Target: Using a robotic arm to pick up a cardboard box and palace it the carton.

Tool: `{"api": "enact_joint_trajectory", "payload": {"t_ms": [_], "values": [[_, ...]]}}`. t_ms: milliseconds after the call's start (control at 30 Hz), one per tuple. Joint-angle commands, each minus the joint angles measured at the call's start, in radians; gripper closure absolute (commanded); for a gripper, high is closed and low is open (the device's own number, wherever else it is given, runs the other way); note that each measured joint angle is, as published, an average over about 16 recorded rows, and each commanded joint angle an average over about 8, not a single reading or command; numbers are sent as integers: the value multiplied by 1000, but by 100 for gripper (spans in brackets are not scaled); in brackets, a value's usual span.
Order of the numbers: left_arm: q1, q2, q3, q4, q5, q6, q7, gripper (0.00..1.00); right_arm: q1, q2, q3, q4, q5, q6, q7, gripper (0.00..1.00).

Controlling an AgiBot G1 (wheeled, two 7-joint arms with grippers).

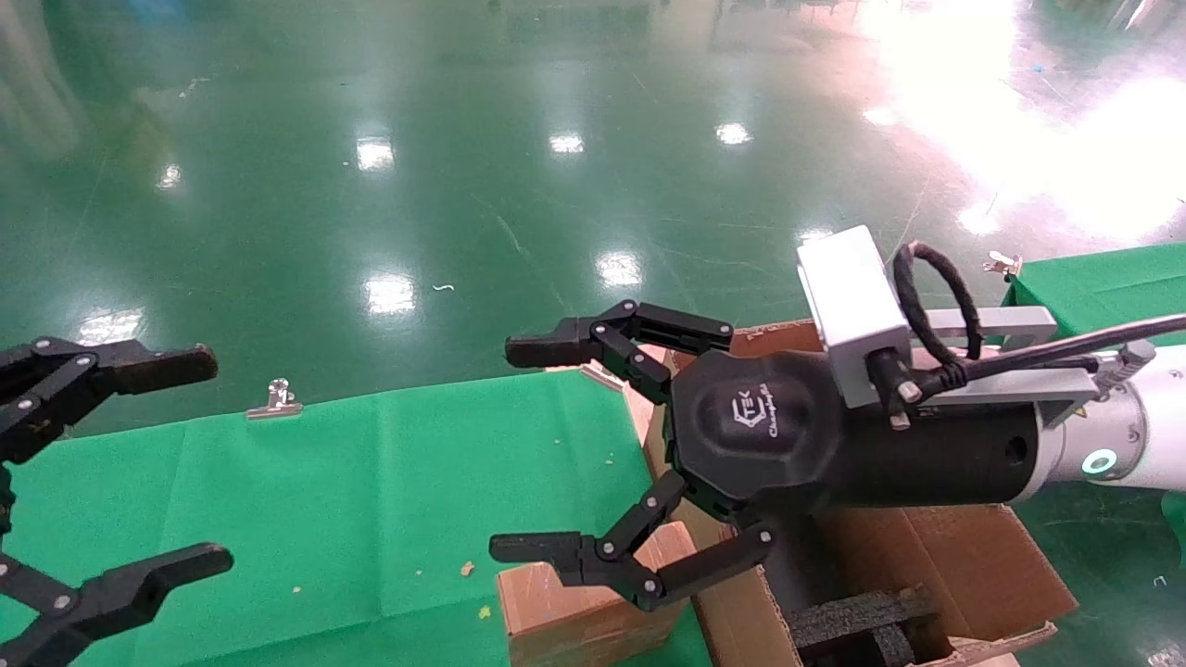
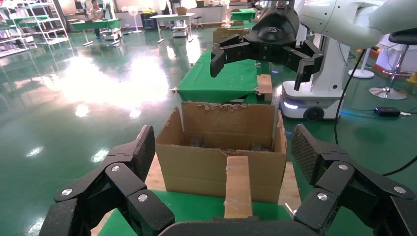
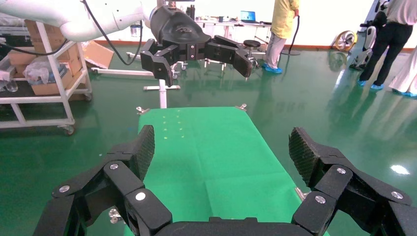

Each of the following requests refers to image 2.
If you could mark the person in light shirt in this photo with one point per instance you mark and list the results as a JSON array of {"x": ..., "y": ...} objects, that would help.
[{"x": 96, "y": 13}]

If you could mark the dark blue storage crate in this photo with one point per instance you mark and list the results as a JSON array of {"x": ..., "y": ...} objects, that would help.
[{"x": 149, "y": 22}]

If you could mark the white pedestal fan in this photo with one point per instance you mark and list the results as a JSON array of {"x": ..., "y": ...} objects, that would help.
[{"x": 133, "y": 11}]

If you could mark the large open cardboard carton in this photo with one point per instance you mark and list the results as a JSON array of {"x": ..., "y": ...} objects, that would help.
[{"x": 195, "y": 169}]

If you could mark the black round stool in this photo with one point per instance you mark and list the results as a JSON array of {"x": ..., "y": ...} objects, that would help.
[{"x": 197, "y": 17}]

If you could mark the white wheeled robot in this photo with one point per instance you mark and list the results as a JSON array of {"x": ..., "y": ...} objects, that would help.
[
  {"x": 112, "y": 34},
  {"x": 325, "y": 78}
]

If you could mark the small brown box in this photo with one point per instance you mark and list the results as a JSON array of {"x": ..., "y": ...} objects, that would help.
[{"x": 181, "y": 11}]

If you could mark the white long table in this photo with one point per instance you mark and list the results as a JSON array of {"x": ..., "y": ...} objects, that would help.
[{"x": 172, "y": 16}]

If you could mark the green table cloth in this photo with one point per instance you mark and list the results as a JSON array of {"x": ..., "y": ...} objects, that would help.
[
  {"x": 215, "y": 81},
  {"x": 195, "y": 205}
]

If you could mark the green covered table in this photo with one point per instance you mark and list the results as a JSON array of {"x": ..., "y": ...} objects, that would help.
[
  {"x": 242, "y": 14},
  {"x": 97, "y": 24}
]

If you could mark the white round stand base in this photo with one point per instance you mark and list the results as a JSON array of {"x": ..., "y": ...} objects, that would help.
[{"x": 361, "y": 74}]

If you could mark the small taped cardboard box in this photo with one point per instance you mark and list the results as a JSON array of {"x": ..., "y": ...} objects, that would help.
[{"x": 238, "y": 189}]

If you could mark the chrome stool black seat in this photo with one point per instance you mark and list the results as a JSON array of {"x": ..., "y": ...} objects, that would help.
[{"x": 404, "y": 35}]

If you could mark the black power adapter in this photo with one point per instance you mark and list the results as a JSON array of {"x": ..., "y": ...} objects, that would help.
[{"x": 387, "y": 112}]

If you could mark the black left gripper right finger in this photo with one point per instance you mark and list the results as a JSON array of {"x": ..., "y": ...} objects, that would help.
[{"x": 306, "y": 150}]

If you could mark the white shelving rack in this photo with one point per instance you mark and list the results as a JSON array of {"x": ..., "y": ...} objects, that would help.
[
  {"x": 49, "y": 30},
  {"x": 13, "y": 52}
]

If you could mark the metal binder clip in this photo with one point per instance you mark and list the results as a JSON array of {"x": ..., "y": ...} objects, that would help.
[
  {"x": 174, "y": 90},
  {"x": 257, "y": 64},
  {"x": 257, "y": 91}
]

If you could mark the white cabinet red base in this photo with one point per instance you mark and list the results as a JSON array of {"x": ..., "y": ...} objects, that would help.
[{"x": 387, "y": 58}]

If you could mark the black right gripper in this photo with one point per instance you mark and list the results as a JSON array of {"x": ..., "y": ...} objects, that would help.
[{"x": 273, "y": 32}]

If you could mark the small white robot base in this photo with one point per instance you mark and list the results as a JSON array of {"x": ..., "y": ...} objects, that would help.
[{"x": 179, "y": 31}]

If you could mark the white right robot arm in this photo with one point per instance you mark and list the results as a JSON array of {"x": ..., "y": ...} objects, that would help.
[{"x": 342, "y": 19}]

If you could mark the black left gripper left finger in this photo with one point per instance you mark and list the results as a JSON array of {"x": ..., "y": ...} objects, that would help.
[{"x": 140, "y": 153}]

